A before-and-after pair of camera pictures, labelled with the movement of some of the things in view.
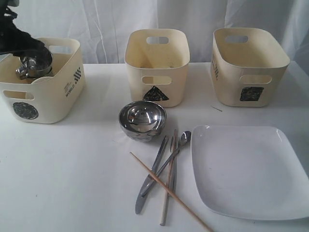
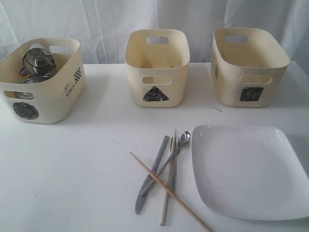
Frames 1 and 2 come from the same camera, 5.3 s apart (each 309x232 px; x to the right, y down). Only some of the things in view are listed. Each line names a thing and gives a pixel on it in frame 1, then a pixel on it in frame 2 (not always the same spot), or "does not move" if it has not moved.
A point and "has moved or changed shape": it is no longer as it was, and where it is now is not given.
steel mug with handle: x=35 y=66 has moved or changed shape
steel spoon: x=185 y=137 does not move
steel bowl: x=142 y=121 to x=27 y=95
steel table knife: x=141 y=200 does not move
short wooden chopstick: x=165 y=203 does not move
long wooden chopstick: x=171 y=192 does not move
